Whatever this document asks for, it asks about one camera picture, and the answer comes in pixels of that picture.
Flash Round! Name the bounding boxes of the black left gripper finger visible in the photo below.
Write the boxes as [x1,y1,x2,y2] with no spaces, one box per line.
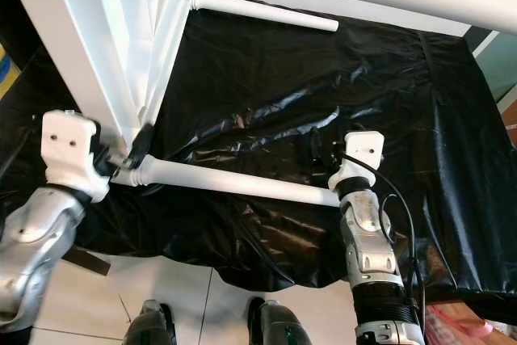
[132,121,154,166]

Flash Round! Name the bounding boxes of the white plastic table top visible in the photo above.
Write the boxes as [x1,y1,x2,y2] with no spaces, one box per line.
[0,0,196,160]

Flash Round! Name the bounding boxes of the black plastic table cover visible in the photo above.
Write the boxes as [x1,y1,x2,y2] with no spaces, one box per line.
[0,2,517,297]

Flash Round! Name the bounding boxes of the brown wooden table leg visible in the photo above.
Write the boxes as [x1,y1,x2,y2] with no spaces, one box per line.
[61,246,112,276]

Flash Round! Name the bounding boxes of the grey robot leg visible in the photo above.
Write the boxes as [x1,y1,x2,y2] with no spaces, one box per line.
[125,299,174,345]
[246,297,316,345]

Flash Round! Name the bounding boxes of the pink plastic bag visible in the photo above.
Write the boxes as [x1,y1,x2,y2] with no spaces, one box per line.
[424,301,517,345]

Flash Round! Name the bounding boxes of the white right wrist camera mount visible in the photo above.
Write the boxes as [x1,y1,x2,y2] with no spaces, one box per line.
[327,129,386,192]

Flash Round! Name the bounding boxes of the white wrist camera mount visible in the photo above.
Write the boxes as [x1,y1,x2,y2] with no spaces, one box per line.
[40,109,110,203]
[327,129,386,192]

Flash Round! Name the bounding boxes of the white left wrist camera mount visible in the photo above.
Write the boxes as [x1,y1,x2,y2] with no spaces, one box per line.
[40,109,110,203]

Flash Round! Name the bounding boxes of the dark grey wall post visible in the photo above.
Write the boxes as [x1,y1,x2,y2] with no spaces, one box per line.
[467,26,508,57]

